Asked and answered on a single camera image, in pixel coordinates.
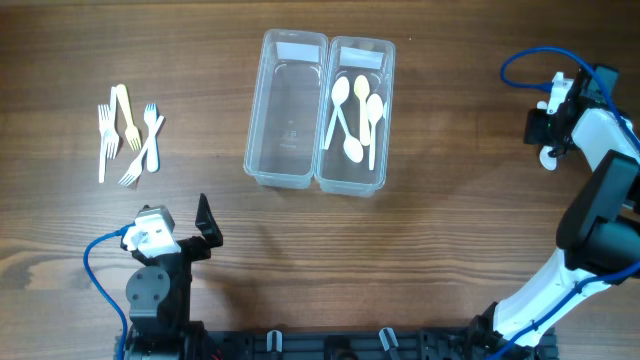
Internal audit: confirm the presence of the white plastic spoon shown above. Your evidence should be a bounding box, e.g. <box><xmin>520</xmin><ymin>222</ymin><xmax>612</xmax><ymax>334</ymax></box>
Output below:
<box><xmin>366</xmin><ymin>94</ymin><xmax>384</xmax><ymax>171</ymax></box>
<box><xmin>536</xmin><ymin>101</ymin><xmax>557</xmax><ymax>171</ymax></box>
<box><xmin>337</xmin><ymin>107</ymin><xmax>364</xmax><ymax>163</ymax></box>
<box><xmin>323</xmin><ymin>76</ymin><xmax>350</xmax><ymax>150</ymax></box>

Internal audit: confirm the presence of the white fork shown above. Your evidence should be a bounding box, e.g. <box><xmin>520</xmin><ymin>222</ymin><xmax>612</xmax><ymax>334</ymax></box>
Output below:
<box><xmin>98</xmin><ymin>104</ymin><xmax>109</xmax><ymax>183</ymax></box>
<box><xmin>106</xmin><ymin>87</ymin><xmax>120</xmax><ymax>159</ymax></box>
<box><xmin>143</xmin><ymin>103</ymin><xmax>159</xmax><ymax>172</ymax></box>

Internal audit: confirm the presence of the yellow plastic spoon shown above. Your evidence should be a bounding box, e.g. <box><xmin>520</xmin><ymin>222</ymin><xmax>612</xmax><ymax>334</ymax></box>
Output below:
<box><xmin>354</xmin><ymin>75</ymin><xmax>370</xmax><ymax>146</ymax></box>

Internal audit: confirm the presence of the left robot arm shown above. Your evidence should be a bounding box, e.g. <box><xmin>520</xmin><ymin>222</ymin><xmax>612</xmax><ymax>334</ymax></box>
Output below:
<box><xmin>115</xmin><ymin>194</ymin><xmax>223</xmax><ymax>359</ymax></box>

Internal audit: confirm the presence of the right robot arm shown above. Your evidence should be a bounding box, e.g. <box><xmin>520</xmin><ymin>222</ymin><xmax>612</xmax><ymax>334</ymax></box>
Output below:
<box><xmin>466</xmin><ymin>96</ymin><xmax>639</xmax><ymax>359</ymax></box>

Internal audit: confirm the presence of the left clear plastic container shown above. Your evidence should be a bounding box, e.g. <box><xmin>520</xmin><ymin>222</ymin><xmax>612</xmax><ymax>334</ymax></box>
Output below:
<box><xmin>244</xmin><ymin>29</ymin><xmax>329</xmax><ymax>189</ymax></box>

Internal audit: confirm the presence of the clear plastic container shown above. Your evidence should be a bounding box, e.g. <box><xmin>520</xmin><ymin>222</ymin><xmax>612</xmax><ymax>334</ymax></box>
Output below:
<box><xmin>314</xmin><ymin>36</ymin><xmax>396</xmax><ymax>197</ymax></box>
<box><xmin>244</xmin><ymin>29</ymin><xmax>329</xmax><ymax>189</ymax></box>

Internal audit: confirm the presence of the right clear plastic container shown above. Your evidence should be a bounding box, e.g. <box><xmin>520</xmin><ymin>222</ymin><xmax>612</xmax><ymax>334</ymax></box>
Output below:
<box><xmin>314</xmin><ymin>36</ymin><xmax>396</xmax><ymax>197</ymax></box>

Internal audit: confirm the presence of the white fork diagonal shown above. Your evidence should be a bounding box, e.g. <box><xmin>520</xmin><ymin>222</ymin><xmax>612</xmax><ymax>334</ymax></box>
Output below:
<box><xmin>118</xmin><ymin>115</ymin><xmax>165</xmax><ymax>187</ymax></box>

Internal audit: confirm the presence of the yellow plastic fork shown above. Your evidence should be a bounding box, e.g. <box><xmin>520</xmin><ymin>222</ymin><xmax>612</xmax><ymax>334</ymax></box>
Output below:
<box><xmin>115</xmin><ymin>84</ymin><xmax>142</xmax><ymax>151</ymax></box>

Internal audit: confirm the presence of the left blue cable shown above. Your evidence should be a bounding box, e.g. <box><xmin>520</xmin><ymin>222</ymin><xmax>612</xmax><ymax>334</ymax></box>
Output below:
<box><xmin>82</xmin><ymin>224</ymin><xmax>135</xmax><ymax>360</ymax></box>

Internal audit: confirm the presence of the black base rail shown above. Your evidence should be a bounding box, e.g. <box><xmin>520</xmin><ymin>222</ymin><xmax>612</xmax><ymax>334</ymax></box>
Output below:
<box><xmin>113</xmin><ymin>327</ymin><xmax>559</xmax><ymax>360</ymax></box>

